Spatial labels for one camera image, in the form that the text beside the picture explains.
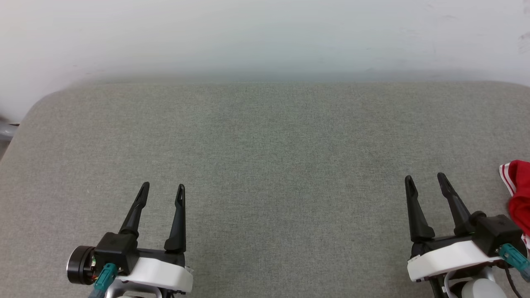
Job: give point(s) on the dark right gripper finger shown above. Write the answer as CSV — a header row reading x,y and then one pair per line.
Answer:
x,y
455,203
416,211

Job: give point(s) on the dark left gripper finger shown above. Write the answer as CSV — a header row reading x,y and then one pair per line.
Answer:
x,y
136,211
178,223

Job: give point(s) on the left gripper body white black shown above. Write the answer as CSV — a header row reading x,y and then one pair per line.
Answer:
x,y
161,273

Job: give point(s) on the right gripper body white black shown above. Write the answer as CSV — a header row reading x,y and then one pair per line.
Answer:
x,y
449,258

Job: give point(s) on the red and white shirt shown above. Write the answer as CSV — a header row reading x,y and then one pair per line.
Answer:
x,y
519,194

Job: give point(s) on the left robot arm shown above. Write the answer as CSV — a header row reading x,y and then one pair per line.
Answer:
x,y
136,291

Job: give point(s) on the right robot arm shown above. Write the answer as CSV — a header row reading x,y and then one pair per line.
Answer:
x,y
476,287

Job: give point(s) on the grey fabric sofa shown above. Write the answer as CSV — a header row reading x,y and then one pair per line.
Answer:
x,y
265,165

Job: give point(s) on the grey object beside sofa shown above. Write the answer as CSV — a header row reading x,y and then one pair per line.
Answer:
x,y
6,131

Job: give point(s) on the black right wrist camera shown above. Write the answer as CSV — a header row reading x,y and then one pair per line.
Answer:
x,y
497,229

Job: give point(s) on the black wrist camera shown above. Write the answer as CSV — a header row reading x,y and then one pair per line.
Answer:
x,y
105,254
497,229

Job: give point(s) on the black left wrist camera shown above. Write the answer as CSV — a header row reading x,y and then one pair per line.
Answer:
x,y
105,254

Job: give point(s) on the teal left camera connector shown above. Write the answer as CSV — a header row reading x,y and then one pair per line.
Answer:
x,y
103,279

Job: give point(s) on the teal camera connector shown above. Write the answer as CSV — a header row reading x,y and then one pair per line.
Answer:
x,y
103,279
515,258

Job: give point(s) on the teal right camera connector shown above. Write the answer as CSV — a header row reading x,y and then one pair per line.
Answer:
x,y
515,258

